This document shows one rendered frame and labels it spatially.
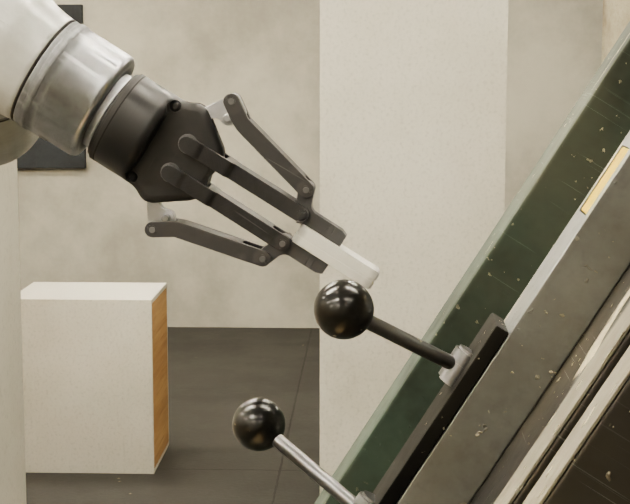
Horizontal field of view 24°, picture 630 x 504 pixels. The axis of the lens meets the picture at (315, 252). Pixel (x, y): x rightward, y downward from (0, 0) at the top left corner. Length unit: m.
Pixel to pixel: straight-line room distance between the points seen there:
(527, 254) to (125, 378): 4.84
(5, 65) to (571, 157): 0.45
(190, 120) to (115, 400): 4.92
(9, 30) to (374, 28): 3.52
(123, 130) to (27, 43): 0.09
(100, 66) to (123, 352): 4.88
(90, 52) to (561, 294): 0.39
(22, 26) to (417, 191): 3.55
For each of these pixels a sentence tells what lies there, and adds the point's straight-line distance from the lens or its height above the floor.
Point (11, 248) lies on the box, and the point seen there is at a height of 1.18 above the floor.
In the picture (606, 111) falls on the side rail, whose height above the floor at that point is 1.65.
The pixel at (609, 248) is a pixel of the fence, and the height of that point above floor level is 1.58.
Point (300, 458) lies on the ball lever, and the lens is 1.02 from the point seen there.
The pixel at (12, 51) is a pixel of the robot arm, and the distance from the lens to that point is 1.09.
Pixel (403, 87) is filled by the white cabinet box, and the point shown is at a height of 1.60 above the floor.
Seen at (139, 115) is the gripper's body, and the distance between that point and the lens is 1.08.
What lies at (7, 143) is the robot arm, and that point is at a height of 1.62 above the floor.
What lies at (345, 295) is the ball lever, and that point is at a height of 1.55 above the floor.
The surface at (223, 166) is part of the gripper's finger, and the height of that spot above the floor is 1.61.
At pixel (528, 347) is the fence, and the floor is 1.51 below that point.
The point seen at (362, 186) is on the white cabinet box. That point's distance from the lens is 4.58.
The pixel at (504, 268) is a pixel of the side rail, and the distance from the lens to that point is 1.18.
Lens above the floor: 1.70
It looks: 8 degrees down
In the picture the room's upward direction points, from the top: straight up
